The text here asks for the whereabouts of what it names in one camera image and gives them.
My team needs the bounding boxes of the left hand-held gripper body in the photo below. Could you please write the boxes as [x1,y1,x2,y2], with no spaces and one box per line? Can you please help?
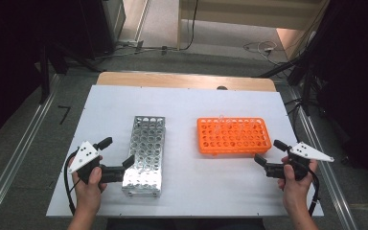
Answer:
[68,141,127,185]

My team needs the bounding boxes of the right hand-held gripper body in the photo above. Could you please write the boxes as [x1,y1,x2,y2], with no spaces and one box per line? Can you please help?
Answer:
[264,141,335,182]

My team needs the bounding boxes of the orange plastic test tube rack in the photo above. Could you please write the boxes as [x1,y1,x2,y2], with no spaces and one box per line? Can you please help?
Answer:
[196,116,273,157]

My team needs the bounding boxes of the metal test tube rack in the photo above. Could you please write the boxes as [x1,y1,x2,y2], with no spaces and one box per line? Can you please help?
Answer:
[121,115,167,198]

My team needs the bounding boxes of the person's left hand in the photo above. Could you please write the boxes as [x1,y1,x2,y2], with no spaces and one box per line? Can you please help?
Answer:
[71,155,108,212]

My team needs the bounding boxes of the person's right hand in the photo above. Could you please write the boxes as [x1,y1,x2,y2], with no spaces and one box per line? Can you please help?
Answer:
[277,156,319,213]

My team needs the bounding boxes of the white table board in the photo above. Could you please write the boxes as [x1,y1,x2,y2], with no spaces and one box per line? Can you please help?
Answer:
[46,84,324,219]

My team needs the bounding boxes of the black metal stand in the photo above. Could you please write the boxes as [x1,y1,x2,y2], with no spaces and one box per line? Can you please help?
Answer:
[37,41,104,104]
[255,47,330,116]

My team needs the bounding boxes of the wooden table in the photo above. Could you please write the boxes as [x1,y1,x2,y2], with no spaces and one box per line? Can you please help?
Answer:
[96,71,277,93]

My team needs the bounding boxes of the grey cabinet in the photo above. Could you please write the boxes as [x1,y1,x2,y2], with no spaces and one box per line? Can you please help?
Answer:
[102,0,127,49]

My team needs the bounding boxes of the beige wooden furniture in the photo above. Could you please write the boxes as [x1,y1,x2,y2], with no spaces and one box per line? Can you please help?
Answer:
[176,0,330,60]

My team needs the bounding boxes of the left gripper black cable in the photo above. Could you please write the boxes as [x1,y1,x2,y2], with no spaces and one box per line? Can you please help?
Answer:
[62,147,81,216]

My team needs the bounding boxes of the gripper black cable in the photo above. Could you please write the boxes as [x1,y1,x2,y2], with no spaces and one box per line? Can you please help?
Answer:
[306,167,321,218]
[62,147,81,216]

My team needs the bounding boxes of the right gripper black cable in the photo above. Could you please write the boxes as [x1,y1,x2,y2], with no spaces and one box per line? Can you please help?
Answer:
[306,167,321,218]

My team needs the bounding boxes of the metal floor rail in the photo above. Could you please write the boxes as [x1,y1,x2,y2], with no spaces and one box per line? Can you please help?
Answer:
[284,83,360,230]
[0,74,61,230]

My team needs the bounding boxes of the white floor cable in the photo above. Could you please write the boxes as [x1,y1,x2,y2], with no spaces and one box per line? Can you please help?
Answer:
[242,40,279,58]

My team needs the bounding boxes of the grey floor cable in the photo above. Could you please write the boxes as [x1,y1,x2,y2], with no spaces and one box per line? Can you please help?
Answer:
[95,44,178,60]

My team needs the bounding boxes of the hanging black cable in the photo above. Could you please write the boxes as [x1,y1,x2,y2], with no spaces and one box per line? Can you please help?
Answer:
[180,0,199,52]

